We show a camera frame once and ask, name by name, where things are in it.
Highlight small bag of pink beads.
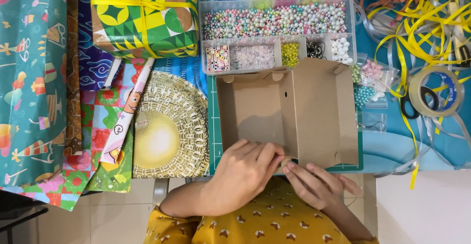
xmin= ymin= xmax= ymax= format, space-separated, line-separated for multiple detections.
xmin=359 ymin=57 xmax=400 ymax=93

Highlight rolled pink cartoon wrapping paper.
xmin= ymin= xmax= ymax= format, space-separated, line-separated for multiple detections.
xmin=99 ymin=58 xmax=156 ymax=166

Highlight clear tape roll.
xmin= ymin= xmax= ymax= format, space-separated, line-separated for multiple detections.
xmin=408 ymin=65 xmax=465 ymax=118

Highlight green patterned wrapping paper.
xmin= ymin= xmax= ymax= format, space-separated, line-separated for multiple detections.
xmin=86 ymin=126 xmax=134 ymax=194

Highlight tangle of silver ribbon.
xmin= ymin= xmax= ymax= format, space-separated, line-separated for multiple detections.
xmin=354 ymin=0 xmax=471 ymax=178

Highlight small bag of teal beads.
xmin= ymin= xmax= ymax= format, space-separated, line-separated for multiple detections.
xmin=353 ymin=85 xmax=389 ymax=109

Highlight brown batik wrapping paper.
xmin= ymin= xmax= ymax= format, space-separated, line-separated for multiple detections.
xmin=63 ymin=0 xmax=84 ymax=157

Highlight brown cardboard box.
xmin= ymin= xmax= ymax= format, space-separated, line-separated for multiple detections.
xmin=215 ymin=57 xmax=360 ymax=170

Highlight white table leg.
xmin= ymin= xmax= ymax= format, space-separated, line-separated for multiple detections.
xmin=152 ymin=178 xmax=170 ymax=208

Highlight clear plastic bead organizer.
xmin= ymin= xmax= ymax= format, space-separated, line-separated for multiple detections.
xmin=197 ymin=0 xmax=357 ymax=76

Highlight heap of black hooks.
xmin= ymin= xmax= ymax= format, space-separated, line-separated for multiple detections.
xmin=305 ymin=37 xmax=327 ymax=60

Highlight blue glitter paper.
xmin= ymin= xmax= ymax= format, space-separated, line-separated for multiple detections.
xmin=152 ymin=54 xmax=209 ymax=98

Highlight gold circle pattern wrapping paper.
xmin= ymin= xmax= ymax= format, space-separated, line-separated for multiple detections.
xmin=132 ymin=70 xmax=211 ymax=179

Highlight small bag of green beads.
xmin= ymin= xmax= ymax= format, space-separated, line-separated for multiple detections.
xmin=349 ymin=63 xmax=364 ymax=86

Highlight black scissors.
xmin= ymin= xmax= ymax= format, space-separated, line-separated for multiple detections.
xmin=400 ymin=85 xmax=441 ymax=120

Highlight person's left hand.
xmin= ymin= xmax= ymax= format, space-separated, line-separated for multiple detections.
xmin=209 ymin=138 xmax=292 ymax=216

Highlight heap of clear beads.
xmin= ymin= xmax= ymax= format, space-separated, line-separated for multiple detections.
xmin=230 ymin=45 xmax=276 ymax=70

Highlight blue cloud pattern wrapping paper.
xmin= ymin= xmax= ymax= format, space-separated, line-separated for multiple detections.
xmin=77 ymin=0 xmax=115 ymax=92

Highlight colourful flower checkered wrapping paper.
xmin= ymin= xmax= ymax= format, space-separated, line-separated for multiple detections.
xmin=0 ymin=58 xmax=148 ymax=212

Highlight teal party print wrapping paper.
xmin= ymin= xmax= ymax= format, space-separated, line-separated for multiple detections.
xmin=0 ymin=0 xmax=69 ymax=190

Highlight heap of letter cube beads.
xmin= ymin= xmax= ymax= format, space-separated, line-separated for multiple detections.
xmin=205 ymin=45 xmax=230 ymax=72

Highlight heap of small yellow beads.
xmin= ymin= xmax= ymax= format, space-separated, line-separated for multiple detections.
xmin=281 ymin=42 xmax=300 ymax=68

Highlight green cutting mat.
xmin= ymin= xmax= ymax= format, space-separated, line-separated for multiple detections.
xmin=207 ymin=74 xmax=365 ymax=175

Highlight heap of pastel pearl beads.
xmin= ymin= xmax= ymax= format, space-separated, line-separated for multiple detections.
xmin=202 ymin=2 xmax=348 ymax=41

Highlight tangle of yellow ribbon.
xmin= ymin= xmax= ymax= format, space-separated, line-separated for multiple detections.
xmin=367 ymin=0 xmax=471 ymax=190

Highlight black chair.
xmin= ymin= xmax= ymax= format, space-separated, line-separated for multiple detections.
xmin=0 ymin=190 xmax=49 ymax=244

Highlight small clear bag with hook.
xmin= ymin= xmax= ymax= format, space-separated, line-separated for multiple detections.
xmin=356 ymin=111 xmax=388 ymax=134

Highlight blue table cover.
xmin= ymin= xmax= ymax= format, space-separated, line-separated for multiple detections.
xmin=353 ymin=0 xmax=471 ymax=175

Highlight heap of white round beads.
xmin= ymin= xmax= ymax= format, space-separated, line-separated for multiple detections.
xmin=330 ymin=37 xmax=354 ymax=65

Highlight green yellow wrapped gift box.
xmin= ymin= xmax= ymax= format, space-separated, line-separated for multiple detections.
xmin=88 ymin=0 xmax=200 ymax=60

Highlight yellow patterned shirt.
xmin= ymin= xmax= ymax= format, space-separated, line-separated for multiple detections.
xmin=143 ymin=177 xmax=380 ymax=244

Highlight person's right hand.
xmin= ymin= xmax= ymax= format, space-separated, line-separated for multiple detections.
xmin=281 ymin=161 xmax=362 ymax=212

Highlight cream and black tool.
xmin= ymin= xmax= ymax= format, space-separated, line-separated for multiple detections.
xmin=447 ymin=1 xmax=471 ymax=69

